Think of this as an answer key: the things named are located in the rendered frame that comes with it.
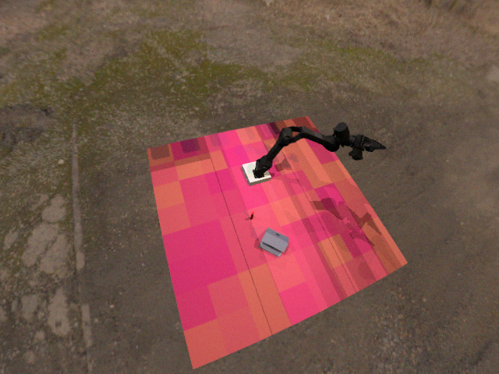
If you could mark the grey sloped panel with round hole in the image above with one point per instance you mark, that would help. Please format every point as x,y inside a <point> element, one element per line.
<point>274,242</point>

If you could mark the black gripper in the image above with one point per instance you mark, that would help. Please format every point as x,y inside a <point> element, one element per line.
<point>361,142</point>

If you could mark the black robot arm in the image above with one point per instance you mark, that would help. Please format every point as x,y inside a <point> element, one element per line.
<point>331,143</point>

